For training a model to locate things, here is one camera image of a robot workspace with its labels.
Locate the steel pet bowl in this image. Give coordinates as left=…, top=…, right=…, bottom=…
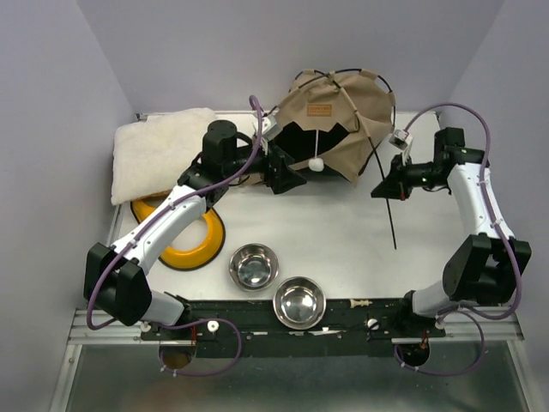
left=228, top=243, right=280, bottom=292
left=272, top=276, right=327, bottom=330

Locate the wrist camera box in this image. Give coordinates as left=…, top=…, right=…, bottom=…
left=252, top=114, right=281, bottom=142
left=389, top=129, right=413, bottom=158

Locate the aluminium extrusion rail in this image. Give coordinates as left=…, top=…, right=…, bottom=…
left=66, top=305, right=525, bottom=345

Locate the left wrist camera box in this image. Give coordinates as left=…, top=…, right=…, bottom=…
left=252, top=114, right=281, bottom=142

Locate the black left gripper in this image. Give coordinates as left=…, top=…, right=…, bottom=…
left=224, top=135, right=308, bottom=194

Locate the white pompom tent toy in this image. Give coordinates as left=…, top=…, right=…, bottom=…
left=308, top=130, right=324, bottom=173

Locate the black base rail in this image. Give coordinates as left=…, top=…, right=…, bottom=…
left=141, top=299, right=445, bottom=359

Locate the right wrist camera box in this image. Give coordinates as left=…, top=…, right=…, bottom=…
left=389, top=129, right=413, bottom=158

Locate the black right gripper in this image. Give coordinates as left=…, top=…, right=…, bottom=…
left=372, top=152, right=449, bottom=200

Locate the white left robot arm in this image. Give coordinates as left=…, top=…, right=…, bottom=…
left=83, top=116, right=306, bottom=339

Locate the white fluffy pet cushion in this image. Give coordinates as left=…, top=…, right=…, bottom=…
left=111, top=108, right=217, bottom=206

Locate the white chess piece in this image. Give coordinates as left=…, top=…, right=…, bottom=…
left=349, top=299, right=372, bottom=309

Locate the black tent pole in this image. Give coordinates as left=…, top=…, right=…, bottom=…
left=295, top=67, right=398, bottom=251
left=274, top=69, right=395, bottom=135

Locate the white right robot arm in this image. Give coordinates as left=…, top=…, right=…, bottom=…
left=371, top=127, right=532, bottom=336

